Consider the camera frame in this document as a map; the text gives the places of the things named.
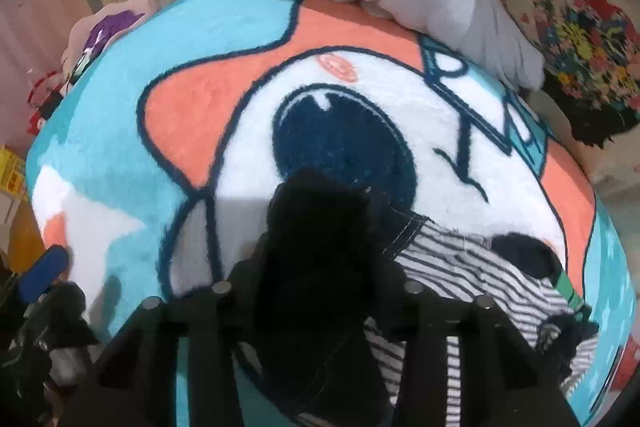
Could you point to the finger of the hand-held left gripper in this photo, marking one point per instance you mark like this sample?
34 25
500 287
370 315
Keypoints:
45 272

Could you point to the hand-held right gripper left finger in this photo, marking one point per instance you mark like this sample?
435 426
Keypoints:
210 337

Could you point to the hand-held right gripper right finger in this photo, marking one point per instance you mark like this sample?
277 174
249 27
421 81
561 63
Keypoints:
425 342

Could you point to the dark navy pants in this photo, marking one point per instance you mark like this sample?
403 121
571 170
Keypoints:
315 282

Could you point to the fine striped garment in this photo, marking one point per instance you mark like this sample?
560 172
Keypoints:
465 272

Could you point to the yellow box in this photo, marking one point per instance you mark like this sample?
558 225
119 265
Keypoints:
10 172

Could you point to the red toy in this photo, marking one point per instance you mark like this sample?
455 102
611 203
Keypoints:
45 104

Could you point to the teal printed star blanket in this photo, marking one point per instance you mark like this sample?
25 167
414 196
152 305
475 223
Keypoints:
200 107

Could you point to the purple plush toy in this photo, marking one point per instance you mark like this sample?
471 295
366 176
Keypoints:
112 27

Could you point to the beige floral cushion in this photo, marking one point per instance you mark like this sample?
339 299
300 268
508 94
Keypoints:
575 32

